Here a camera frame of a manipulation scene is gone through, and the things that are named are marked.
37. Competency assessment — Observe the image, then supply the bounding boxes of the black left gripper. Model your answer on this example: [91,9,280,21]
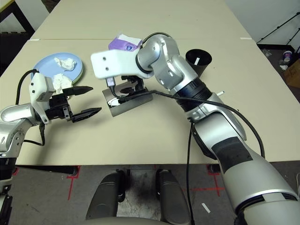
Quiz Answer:
[45,86,103,123]

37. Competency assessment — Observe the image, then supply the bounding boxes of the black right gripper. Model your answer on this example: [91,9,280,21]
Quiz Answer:
[120,75,145,94]

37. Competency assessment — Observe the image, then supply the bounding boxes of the grey glasses case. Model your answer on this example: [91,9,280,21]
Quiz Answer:
[102,86,154,117]

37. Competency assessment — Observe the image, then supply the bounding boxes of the blue plastic plate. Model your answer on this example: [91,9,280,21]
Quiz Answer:
[33,52,84,85]

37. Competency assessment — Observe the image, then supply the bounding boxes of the green plastic plate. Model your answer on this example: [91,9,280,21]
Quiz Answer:
[70,65,85,85]

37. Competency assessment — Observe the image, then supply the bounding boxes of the purple tissue box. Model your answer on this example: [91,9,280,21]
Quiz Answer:
[108,32,143,51]

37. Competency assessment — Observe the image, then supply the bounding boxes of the black plastic cup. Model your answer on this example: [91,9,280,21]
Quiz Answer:
[185,48,213,77]

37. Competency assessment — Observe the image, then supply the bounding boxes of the black foam floor mat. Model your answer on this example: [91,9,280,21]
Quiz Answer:
[0,31,35,78]

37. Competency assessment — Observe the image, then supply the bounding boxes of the grey robot left leg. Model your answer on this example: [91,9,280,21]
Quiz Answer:
[85,171,127,221]

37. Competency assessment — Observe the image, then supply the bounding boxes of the grey robot leg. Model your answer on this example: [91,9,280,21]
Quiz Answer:
[85,171,127,221]
[156,169,190,223]

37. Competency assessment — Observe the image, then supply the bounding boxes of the black framed side table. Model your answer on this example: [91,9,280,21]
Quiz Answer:
[0,0,36,33]

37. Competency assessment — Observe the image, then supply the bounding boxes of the bystander in dark clothes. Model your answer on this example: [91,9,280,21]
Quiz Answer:
[44,0,63,8]

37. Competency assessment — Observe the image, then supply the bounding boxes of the grey robot right leg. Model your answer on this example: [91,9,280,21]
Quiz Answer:
[156,169,190,223]

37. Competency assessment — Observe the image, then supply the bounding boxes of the black tripod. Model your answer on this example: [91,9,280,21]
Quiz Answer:
[256,14,300,54]

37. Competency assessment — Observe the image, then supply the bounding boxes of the brown cardboard box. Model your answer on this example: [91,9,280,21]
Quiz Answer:
[282,58,300,89]

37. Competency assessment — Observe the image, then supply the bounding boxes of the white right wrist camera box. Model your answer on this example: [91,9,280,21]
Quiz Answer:
[90,48,155,82]

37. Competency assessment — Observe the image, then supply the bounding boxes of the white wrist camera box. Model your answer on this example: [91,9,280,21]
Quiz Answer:
[90,48,155,82]
[28,73,55,124]

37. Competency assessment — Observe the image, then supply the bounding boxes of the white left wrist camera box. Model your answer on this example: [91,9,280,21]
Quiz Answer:
[28,73,55,124]

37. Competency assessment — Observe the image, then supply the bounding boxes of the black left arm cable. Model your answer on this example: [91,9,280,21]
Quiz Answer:
[15,69,46,147]

